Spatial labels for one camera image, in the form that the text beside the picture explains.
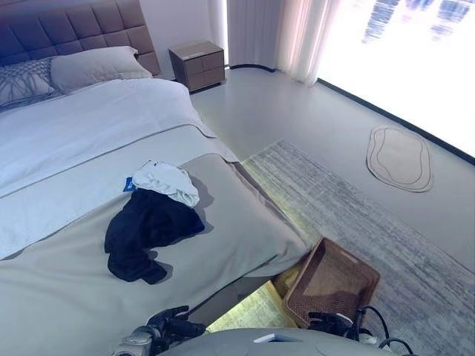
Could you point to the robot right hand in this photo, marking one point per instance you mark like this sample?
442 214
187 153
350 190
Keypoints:
330 321

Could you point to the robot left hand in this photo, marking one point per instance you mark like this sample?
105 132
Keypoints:
174 323

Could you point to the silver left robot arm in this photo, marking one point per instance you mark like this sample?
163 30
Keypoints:
136 342

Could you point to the brown woven basket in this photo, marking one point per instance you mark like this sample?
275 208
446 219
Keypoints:
330 282

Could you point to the grey bed with duvet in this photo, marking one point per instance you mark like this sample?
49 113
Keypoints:
111 185

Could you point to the grey robot torso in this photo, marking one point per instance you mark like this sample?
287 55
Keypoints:
274 343

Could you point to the black garment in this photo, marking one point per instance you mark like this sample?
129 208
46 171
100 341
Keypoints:
148 230

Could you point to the grey striped area rug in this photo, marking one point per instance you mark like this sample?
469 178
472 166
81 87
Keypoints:
363 230

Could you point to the white garment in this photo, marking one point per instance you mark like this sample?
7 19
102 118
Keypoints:
167 182

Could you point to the blue cloth item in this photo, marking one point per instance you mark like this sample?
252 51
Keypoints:
128 184

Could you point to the small oval beige mat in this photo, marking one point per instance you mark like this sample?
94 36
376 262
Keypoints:
400 159

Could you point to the brown wooden nightstand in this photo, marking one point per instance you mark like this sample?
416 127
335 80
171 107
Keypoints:
198 65

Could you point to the beige pillow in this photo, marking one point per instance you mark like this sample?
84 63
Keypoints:
92 66

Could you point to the grey patterned pillow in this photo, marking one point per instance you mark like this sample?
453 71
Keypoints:
22 79

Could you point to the white sheer curtain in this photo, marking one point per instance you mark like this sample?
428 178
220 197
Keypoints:
282 33

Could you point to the brown tufted headboard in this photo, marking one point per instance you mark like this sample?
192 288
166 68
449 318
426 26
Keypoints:
74 29

